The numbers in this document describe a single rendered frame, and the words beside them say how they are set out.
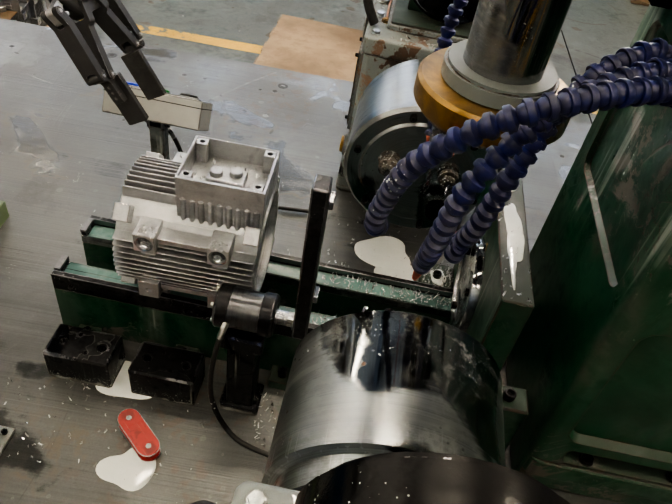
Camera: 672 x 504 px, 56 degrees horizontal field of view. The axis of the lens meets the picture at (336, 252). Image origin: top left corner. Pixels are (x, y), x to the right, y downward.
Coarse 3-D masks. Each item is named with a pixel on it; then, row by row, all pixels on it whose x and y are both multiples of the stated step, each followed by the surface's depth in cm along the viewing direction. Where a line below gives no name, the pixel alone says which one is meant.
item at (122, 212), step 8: (152, 152) 94; (120, 208) 85; (128, 208) 85; (112, 216) 85; (120, 216) 85; (128, 216) 85; (248, 232) 85; (256, 232) 85; (248, 240) 85; (256, 240) 85; (272, 248) 103; (128, 280) 93; (136, 280) 94
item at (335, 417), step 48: (336, 336) 68; (384, 336) 66; (432, 336) 66; (288, 384) 71; (336, 384) 63; (384, 384) 61; (432, 384) 62; (480, 384) 66; (288, 432) 63; (336, 432) 59; (384, 432) 58; (432, 432) 58; (480, 432) 61; (288, 480) 60
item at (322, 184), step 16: (320, 176) 69; (320, 192) 67; (320, 208) 69; (320, 224) 70; (304, 240) 73; (320, 240) 72; (304, 256) 74; (320, 256) 77; (304, 272) 76; (304, 288) 78; (304, 304) 80; (288, 320) 84; (304, 320) 82; (304, 336) 84
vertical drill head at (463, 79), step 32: (480, 0) 66; (512, 0) 62; (544, 0) 61; (480, 32) 66; (512, 32) 64; (544, 32) 64; (448, 64) 70; (480, 64) 67; (512, 64) 66; (544, 64) 67; (416, 96) 72; (448, 96) 68; (480, 96) 67; (512, 96) 66; (448, 128) 68
